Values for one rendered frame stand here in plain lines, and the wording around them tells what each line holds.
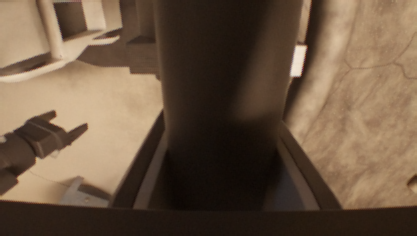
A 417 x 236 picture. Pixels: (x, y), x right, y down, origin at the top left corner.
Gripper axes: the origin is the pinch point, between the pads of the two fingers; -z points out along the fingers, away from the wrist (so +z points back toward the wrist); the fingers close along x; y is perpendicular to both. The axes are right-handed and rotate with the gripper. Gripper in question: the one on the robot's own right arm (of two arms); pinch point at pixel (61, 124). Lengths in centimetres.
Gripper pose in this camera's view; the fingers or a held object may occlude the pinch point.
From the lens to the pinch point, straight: 62.8
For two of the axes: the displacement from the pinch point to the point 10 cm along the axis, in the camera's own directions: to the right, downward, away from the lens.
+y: 2.1, -8.3, -5.2
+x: 9.4, 3.2, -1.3
